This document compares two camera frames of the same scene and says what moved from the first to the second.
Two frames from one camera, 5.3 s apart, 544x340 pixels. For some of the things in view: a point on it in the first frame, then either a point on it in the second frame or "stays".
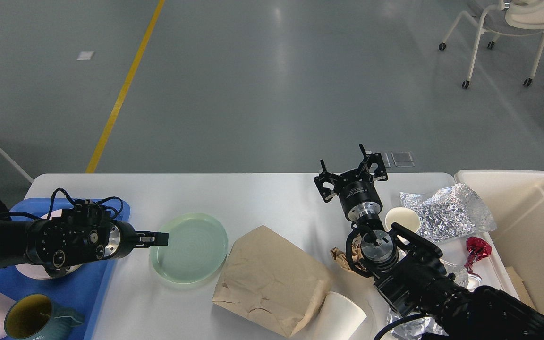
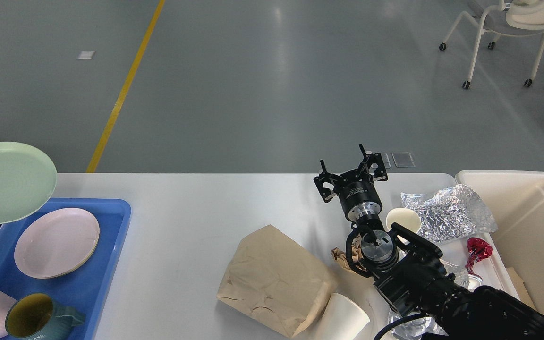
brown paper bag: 270,280 stays
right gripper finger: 380,173 stays
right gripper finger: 327,182 stays
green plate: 197,247 to 8,181
